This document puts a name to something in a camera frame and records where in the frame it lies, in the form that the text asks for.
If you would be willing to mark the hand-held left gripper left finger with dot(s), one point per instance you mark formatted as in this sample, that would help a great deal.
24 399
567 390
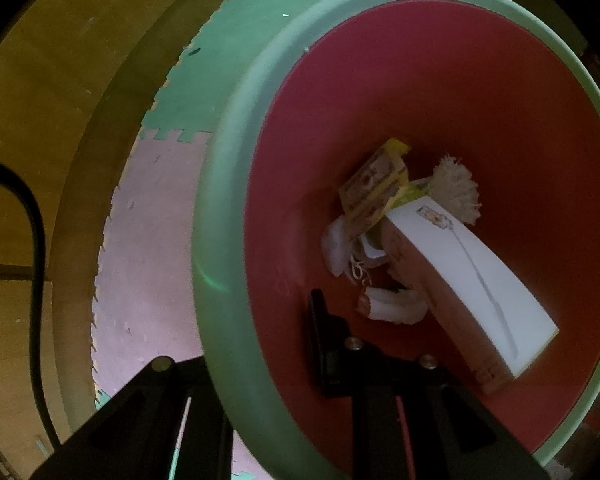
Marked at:
199 385

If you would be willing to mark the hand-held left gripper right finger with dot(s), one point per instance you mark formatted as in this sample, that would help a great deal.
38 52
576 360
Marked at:
325 360

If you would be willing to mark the white cloth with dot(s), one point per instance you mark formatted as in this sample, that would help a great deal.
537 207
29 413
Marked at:
395 307

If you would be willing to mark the white face mask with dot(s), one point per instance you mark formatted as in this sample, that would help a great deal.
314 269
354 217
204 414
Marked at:
337 250

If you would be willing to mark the long white cardboard box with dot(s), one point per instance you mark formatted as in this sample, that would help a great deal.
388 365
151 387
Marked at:
470 270

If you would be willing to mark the yellow green carton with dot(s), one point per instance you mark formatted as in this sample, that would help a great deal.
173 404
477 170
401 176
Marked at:
375 185

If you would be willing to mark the white fluffy mop head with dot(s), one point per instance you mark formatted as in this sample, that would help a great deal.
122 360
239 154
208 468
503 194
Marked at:
455 190

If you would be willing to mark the pink bin with green rim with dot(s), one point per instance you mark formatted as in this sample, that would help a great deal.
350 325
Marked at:
505 110

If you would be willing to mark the green foam mat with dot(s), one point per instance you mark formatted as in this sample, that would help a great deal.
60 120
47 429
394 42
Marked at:
229 60
103 400

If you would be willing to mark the pink foam mat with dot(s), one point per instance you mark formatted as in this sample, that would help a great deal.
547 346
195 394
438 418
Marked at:
149 260

